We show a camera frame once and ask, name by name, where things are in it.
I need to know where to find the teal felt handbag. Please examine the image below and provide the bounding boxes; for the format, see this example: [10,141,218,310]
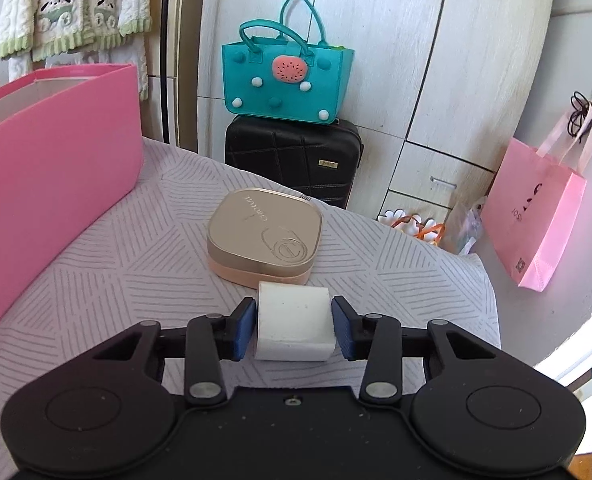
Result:
[221,0,355,125]

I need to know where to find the black suitcase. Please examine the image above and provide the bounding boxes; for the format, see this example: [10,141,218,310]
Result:
[224,114,365,210]

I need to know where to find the black hair ties on hook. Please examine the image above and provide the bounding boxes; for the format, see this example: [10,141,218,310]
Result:
[567,77,592,138]

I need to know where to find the gold compact case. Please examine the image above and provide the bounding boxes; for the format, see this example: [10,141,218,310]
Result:
[207,188,324,289]

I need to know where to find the white door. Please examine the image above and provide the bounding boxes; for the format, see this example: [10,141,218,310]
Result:
[528,230,592,403]

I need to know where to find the black clothes rack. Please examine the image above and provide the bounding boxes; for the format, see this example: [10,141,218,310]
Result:
[161,0,173,143]

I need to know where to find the white and green fluffy robe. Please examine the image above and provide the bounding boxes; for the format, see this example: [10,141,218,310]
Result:
[0,0,153,101]

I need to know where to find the light wooden board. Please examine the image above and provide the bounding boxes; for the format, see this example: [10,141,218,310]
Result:
[168,0,207,153]

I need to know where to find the white charger plug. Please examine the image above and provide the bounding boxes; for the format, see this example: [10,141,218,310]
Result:
[253,281,337,362]

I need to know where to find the pink shopping bag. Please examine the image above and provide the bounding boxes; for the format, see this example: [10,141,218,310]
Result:
[480,100,592,292]

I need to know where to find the clear plastic bag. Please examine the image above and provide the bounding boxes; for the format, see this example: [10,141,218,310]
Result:
[446,195,489,256]

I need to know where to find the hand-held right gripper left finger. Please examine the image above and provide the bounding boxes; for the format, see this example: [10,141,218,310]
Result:
[93,296,257,408]

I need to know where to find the pink cardboard box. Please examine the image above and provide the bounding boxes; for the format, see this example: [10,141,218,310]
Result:
[0,63,144,350]

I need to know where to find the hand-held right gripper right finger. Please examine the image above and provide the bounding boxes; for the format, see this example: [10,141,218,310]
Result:
[330,296,499,406]

